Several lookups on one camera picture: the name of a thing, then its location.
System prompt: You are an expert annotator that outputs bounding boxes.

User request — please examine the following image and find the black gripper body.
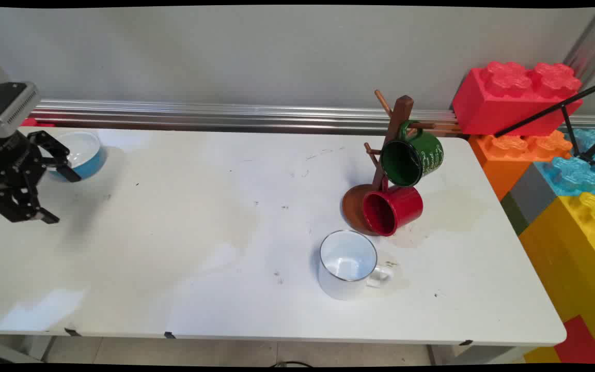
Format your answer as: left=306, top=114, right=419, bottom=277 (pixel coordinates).
left=0, top=129, right=46, bottom=199

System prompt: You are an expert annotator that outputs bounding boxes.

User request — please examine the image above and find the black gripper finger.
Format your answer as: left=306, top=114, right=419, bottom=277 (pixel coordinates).
left=0, top=185, right=60, bottom=224
left=27, top=130, right=82, bottom=183

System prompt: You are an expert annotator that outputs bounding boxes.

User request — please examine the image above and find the green enamel mug white script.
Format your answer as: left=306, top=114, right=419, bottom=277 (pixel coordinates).
left=380, top=120, right=444, bottom=188

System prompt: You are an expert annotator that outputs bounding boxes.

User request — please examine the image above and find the blue bowl white inside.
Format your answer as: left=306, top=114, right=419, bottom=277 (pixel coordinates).
left=46, top=131, right=107, bottom=182

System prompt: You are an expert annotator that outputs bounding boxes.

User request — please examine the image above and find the brown wooden mug tree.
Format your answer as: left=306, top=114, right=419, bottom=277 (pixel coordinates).
left=342, top=89, right=436, bottom=236

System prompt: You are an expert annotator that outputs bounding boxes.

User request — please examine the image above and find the red enamel mug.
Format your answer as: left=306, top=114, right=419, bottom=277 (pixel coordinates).
left=363, top=178, right=424, bottom=237

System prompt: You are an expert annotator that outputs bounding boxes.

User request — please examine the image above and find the big orange toy block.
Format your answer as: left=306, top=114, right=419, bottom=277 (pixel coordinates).
left=468, top=130, right=573, bottom=201

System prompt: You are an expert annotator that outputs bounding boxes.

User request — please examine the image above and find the big red toy block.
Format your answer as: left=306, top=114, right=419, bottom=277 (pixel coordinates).
left=451, top=61, right=584, bottom=136

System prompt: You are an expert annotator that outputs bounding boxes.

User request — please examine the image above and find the dark green toy block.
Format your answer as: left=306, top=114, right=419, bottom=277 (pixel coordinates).
left=500, top=192, right=529, bottom=236

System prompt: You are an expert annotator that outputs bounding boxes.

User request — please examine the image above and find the big grey toy block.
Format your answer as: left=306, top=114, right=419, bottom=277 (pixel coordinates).
left=509, top=163, right=559, bottom=225

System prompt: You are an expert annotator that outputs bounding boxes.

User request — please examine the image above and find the black tripod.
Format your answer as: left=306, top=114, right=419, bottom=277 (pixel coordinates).
left=494, top=76, right=595, bottom=166

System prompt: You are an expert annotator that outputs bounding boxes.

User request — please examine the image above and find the big blue toy block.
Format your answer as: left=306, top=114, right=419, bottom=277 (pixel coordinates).
left=534, top=128, right=595, bottom=197

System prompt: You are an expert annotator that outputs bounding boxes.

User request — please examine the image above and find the big yellow toy block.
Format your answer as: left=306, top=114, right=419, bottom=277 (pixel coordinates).
left=519, top=192, right=595, bottom=362

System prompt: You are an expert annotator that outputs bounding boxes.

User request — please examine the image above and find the flat red toy block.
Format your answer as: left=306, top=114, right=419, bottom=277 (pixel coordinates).
left=554, top=315, right=595, bottom=365

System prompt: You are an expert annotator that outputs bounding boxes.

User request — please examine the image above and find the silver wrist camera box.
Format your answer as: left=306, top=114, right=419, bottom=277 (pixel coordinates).
left=0, top=82, right=40, bottom=138

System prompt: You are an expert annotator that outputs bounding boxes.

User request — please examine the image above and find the aluminium rail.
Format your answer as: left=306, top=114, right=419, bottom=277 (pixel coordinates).
left=29, top=100, right=595, bottom=136

